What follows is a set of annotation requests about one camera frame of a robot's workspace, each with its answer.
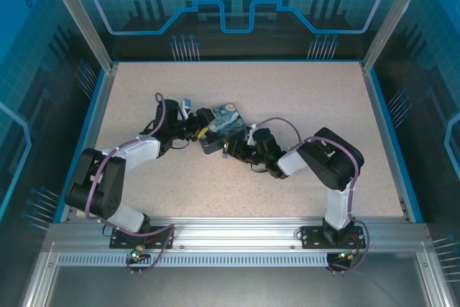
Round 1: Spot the starry night print tin box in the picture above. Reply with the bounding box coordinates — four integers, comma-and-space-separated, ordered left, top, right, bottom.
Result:
198, 101, 249, 157

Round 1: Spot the aluminium mounting rail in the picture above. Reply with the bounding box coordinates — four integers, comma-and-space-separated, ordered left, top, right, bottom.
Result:
45, 216, 432, 252

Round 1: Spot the aluminium frame post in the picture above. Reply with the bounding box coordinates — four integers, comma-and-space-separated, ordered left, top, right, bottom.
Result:
40, 0, 120, 73
360, 0, 435, 73

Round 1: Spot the blue printed backdrop panel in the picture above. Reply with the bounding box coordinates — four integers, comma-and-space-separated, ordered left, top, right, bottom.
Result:
57, 0, 410, 62

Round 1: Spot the slotted grey cable duct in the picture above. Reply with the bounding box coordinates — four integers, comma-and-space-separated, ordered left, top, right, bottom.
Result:
56, 252, 332, 269

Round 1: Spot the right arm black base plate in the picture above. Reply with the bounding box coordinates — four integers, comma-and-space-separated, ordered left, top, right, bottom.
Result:
299, 225, 364, 250

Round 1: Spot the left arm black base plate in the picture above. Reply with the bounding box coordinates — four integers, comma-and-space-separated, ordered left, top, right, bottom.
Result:
109, 225, 176, 249

